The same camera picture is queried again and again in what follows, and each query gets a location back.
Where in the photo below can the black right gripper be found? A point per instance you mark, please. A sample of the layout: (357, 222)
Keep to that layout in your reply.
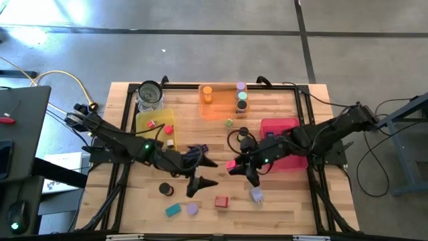
(265, 155)

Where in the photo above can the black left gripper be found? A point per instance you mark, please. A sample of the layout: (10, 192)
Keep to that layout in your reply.
(184, 164)

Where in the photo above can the pink wall charger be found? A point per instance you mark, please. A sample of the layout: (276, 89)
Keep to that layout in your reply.
(230, 164)

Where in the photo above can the periwinkle wall charger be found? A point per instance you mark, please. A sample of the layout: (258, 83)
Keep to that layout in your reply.
(256, 193)

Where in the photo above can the purple digital clock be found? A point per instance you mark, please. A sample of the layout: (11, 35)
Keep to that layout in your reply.
(202, 148)

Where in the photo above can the black-capped yellow hourglass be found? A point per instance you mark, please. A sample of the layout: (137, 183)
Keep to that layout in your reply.
(244, 130)

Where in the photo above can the white cube charger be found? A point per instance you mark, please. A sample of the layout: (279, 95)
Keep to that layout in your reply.
(170, 143)

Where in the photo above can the red cube charger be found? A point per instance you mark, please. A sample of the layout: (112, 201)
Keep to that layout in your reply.
(168, 129)

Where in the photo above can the black-capped purple hourglass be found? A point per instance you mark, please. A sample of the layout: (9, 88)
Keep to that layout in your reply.
(242, 105)

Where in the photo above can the small pink charger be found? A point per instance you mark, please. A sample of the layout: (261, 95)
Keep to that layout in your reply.
(151, 124)

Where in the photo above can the mint green hourglass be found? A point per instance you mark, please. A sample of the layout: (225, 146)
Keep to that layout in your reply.
(242, 95)

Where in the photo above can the orange hourglass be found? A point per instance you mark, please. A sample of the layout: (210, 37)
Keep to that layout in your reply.
(207, 90)

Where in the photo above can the lilac hourglass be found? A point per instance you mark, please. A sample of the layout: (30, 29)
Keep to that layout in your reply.
(192, 209)
(241, 86)

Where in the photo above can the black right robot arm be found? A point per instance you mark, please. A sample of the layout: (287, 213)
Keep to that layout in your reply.
(334, 129)

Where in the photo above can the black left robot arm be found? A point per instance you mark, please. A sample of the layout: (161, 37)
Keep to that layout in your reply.
(113, 137)

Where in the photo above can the black-capped red hourglass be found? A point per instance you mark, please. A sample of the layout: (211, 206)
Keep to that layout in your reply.
(166, 189)

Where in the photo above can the teal flat charger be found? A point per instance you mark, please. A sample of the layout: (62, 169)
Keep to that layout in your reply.
(173, 210)

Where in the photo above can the small green charger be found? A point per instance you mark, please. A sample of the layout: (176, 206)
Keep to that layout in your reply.
(228, 122)

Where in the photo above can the pink translucent plastic bin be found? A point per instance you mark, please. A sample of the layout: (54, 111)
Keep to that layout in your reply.
(281, 124)

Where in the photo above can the orange translucent plastic bin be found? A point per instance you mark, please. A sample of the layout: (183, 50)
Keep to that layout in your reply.
(220, 107)

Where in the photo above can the yellow translucent plastic bin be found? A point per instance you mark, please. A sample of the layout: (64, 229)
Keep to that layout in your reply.
(157, 117)

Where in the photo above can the white bar light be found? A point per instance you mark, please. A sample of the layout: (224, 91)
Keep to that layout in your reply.
(123, 237)
(311, 238)

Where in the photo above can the clear glass jar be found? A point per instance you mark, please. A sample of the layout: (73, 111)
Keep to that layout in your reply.
(150, 95)

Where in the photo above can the white printed box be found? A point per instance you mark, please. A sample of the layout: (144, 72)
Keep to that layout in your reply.
(63, 164)

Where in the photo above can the black desk crossbar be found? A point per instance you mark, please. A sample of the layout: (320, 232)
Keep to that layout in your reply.
(60, 174)

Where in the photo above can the blue metal stand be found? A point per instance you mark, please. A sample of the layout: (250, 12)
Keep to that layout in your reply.
(399, 114)

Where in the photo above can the grey desk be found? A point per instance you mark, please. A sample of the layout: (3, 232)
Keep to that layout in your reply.
(30, 134)

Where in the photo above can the black computer mouse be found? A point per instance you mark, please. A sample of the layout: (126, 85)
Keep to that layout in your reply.
(18, 214)

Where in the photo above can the black phone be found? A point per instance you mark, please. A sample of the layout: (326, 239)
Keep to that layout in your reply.
(5, 160)

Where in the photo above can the black floor strip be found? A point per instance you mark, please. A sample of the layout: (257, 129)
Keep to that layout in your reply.
(16, 74)

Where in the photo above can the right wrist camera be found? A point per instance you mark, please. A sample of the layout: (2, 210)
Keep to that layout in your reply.
(248, 144)

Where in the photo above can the red wall charger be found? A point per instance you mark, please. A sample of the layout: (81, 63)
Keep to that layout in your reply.
(221, 201)

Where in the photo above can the black aluminium table frame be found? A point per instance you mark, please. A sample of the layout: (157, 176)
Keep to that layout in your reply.
(313, 190)

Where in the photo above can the black curved bracket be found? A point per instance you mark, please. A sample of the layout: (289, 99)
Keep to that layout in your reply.
(262, 79)
(164, 80)

